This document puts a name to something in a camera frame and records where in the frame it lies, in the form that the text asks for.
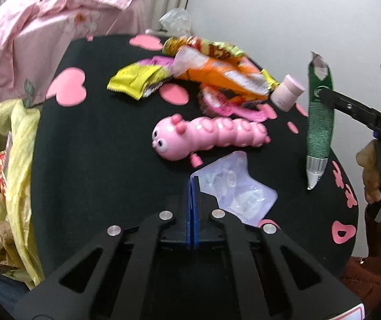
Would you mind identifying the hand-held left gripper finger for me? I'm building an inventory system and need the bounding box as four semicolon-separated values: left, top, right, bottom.
12;177;193;320
192;176;366;320

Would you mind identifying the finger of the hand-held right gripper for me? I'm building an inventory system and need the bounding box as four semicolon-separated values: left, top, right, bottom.
318;87;378;125

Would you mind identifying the green snack wrapper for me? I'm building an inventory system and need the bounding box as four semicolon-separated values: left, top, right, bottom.
305;51;335;190

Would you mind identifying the clear plastic blister pack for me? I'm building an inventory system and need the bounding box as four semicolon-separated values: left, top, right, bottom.
190;151;278;228

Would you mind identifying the orange snack bag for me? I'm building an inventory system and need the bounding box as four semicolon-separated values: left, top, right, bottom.
170;45;271;102

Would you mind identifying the red gold snack wrapper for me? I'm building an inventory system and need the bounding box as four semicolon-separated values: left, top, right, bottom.
162;36;247;61

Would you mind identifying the yellow plastic bag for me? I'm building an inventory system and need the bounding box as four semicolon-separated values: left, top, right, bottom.
0;99;46;290

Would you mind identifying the person's right forearm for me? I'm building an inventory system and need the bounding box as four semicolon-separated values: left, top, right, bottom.
339;207;381;311

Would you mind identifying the person's right hand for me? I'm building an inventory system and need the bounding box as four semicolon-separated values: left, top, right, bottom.
356;139;381;205

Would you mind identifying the pink white bottle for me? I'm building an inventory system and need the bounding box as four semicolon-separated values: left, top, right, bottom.
270;74;306;112

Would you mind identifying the pink caterpillar toy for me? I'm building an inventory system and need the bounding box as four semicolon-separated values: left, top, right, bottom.
152;114;271;169

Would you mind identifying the pink snack wrapper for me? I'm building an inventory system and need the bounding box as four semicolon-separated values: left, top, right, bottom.
199;87;278;122

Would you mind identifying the black pink-patterned tablecloth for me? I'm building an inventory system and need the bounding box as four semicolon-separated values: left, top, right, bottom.
32;33;359;281

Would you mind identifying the yellow purple snack wrapper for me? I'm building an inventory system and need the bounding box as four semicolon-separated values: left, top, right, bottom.
107;57;178;101

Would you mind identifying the clear crumpled plastic bag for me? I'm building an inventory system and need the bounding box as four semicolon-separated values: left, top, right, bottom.
159;7;192;37

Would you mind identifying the red white snack packet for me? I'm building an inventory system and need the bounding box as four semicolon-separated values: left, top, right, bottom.
0;133;14;201

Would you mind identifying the pink floral quilt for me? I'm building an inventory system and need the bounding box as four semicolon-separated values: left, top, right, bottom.
0;0;154;108

